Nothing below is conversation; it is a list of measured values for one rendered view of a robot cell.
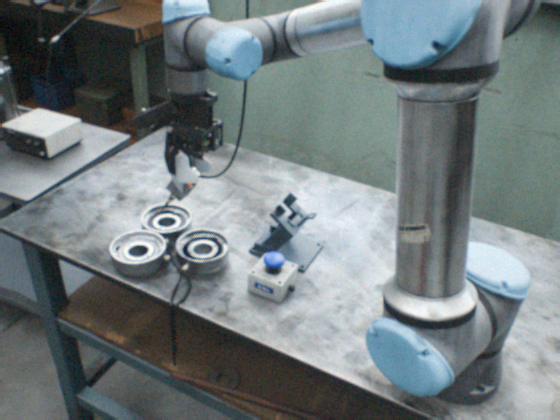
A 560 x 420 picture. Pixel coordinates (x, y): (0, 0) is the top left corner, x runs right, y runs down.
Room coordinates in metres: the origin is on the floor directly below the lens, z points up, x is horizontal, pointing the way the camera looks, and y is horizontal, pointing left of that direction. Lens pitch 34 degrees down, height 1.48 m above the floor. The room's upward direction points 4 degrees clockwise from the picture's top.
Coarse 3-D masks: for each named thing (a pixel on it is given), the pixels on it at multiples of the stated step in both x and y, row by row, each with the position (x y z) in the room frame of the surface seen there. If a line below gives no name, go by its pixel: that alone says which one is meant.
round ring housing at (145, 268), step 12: (120, 240) 0.81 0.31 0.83; (132, 240) 0.82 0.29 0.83; (156, 240) 0.82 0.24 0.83; (132, 252) 0.80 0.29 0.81; (144, 252) 0.80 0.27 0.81; (120, 264) 0.74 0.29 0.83; (132, 264) 0.73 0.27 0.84; (144, 264) 0.74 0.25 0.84; (156, 264) 0.75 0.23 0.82; (132, 276) 0.74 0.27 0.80; (144, 276) 0.74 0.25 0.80
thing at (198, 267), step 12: (180, 240) 0.82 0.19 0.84; (204, 240) 0.83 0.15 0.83; (228, 240) 0.82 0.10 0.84; (180, 252) 0.78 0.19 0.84; (192, 252) 0.79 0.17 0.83; (204, 252) 0.83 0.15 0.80; (228, 252) 0.80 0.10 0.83; (180, 264) 0.77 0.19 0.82; (192, 264) 0.75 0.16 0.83; (204, 264) 0.75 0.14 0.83; (216, 264) 0.76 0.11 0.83
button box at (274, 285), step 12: (264, 264) 0.75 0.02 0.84; (288, 264) 0.76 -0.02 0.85; (252, 276) 0.72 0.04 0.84; (264, 276) 0.72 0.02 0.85; (276, 276) 0.72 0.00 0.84; (288, 276) 0.72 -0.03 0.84; (252, 288) 0.72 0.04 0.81; (264, 288) 0.71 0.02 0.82; (276, 288) 0.70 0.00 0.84; (288, 288) 0.72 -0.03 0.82; (276, 300) 0.70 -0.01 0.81
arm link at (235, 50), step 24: (192, 24) 0.83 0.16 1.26; (216, 24) 0.81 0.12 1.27; (240, 24) 0.82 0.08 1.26; (264, 24) 0.85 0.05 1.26; (192, 48) 0.80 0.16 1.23; (216, 48) 0.76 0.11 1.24; (240, 48) 0.76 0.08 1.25; (264, 48) 0.82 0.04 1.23; (216, 72) 0.78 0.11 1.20; (240, 72) 0.76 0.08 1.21
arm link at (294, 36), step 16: (336, 0) 0.79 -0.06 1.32; (352, 0) 0.76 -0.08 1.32; (272, 16) 0.88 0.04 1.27; (288, 16) 0.86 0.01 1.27; (304, 16) 0.82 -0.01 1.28; (320, 16) 0.79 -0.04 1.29; (336, 16) 0.77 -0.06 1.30; (352, 16) 0.75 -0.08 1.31; (528, 16) 0.57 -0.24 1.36; (272, 32) 0.84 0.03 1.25; (288, 32) 0.84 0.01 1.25; (304, 32) 0.81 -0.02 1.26; (320, 32) 0.79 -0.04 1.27; (336, 32) 0.77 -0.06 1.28; (352, 32) 0.75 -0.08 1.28; (288, 48) 0.84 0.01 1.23; (304, 48) 0.82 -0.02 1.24; (320, 48) 0.80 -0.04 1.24; (336, 48) 0.79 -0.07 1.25
